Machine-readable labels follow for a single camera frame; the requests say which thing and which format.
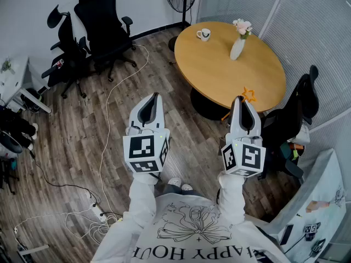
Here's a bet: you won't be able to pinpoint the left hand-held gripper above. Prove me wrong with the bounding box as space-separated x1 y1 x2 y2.
122 92 171 174

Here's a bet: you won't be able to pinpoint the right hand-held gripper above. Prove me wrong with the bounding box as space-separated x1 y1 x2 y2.
220 96 267 178

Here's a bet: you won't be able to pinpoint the orange star wand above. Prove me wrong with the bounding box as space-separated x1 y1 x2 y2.
220 86 258 121

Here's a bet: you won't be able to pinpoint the white mug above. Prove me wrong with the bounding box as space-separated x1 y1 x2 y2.
196 28 212 42

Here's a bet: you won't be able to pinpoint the person's right forearm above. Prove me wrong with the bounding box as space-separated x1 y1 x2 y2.
218 171 246 226

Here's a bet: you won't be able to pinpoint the person's left forearm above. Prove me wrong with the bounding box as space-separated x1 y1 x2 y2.
122 171 158 227

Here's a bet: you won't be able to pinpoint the black office chair with headrest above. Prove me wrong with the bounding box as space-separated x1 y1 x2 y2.
257 64 320 180
41 4 91 100

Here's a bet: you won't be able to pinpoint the green pouch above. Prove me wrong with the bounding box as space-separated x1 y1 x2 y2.
279 142 299 161

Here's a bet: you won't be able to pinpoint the round wooden table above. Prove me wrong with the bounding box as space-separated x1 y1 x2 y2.
174 21 287 122

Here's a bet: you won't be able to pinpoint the white ribbed vase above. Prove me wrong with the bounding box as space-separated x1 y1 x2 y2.
229 37 246 61

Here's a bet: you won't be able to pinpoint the person's grey trousers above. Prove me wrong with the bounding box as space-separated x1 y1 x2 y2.
161 184 206 199

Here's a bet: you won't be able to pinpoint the white printed desk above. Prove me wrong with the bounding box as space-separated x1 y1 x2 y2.
244 148 348 263

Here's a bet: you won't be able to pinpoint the pink flower bouquet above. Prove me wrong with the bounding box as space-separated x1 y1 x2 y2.
232 18 253 40

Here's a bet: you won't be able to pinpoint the black high-back office chair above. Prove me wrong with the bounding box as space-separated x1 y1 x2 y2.
73 0 137 82

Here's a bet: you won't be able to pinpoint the white power strip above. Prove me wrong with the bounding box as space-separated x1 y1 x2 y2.
89 201 107 222

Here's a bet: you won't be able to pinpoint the white window blinds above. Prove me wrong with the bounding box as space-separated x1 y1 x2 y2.
197 0 351 158

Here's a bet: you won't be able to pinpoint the black standing fan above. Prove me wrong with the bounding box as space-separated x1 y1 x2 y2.
162 0 199 52

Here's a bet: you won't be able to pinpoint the black bag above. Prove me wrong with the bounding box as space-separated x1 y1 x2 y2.
20 88 44 113

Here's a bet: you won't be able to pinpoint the black smartphone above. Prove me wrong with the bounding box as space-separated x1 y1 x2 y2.
279 224 294 246

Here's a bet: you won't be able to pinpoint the small black patterned device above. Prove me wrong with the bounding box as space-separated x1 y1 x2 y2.
303 222 321 242
311 238 326 254

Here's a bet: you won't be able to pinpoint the person's white printed shirt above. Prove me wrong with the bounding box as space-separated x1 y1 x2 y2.
92 193 291 263

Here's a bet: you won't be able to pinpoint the small green potted plant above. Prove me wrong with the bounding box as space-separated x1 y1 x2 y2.
0 59 15 75

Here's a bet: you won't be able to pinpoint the white floor cable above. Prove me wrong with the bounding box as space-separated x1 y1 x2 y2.
13 44 150 246

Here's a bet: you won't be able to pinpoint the black floor cable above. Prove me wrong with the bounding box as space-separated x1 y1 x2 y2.
29 149 124 219

